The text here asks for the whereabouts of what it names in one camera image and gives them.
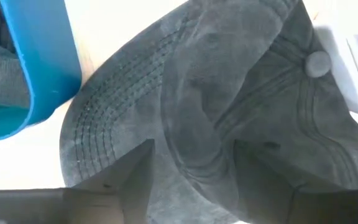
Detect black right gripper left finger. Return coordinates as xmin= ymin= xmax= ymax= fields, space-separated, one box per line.
xmin=0 ymin=139 xmax=155 ymax=224

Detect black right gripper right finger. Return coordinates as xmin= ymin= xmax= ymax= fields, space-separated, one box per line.
xmin=233 ymin=139 xmax=358 ymax=224

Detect blue plastic bin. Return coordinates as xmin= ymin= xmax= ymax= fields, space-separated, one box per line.
xmin=0 ymin=0 xmax=83 ymax=144

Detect white plant pot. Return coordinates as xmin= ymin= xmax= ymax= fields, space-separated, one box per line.
xmin=303 ymin=0 xmax=358 ymax=118

